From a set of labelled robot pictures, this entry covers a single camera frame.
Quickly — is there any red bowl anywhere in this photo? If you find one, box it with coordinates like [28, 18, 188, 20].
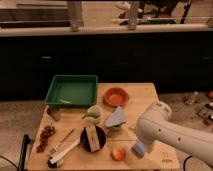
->
[103, 87, 129, 107]

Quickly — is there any blue sponge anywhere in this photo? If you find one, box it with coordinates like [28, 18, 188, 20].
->
[132, 141, 145, 158]

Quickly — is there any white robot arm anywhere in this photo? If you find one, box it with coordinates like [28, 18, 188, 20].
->
[136, 101, 213, 167]

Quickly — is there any blue grey cloth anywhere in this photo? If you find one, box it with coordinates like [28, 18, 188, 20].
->
[105, 106, 127, 128]

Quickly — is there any green plastic tray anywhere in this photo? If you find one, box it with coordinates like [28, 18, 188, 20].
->
[45, 75, 98, 108]

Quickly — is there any wooden block on plate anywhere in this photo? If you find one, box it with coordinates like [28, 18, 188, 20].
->
[86, 125, 100, 152]

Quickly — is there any small brown block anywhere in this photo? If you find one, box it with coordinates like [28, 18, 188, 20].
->
[47, 106, 61, 121]

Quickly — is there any metal fork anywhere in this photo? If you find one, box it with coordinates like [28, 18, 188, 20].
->
[48, 128, 75, 157]

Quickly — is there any orange fruit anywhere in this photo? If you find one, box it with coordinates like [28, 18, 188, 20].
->
[111, 147, 126, 161]

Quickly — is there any bunch of red grapes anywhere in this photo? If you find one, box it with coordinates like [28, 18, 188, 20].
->
[36, 125, 55, 153]

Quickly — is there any white handled brush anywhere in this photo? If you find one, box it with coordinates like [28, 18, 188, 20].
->
[47, 138, 80, 168]

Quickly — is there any black chair frame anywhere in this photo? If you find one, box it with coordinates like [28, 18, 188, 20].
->
[17, 134, 31, 171]

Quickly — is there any black cable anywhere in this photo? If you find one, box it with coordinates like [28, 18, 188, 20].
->
[182, 155, 193, 170]

